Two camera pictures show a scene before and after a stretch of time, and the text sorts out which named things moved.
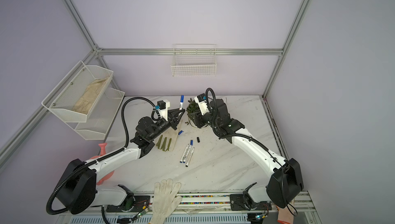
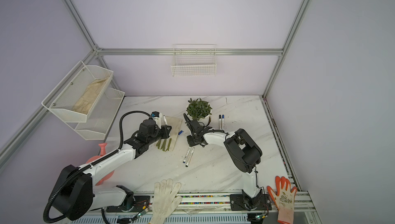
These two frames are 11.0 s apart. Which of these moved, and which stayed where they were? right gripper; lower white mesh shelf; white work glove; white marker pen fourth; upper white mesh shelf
Moved: right gripper
Stayed: white marker pen fourth; white work glove; lower white mesh shelf; upper white mesh shelf
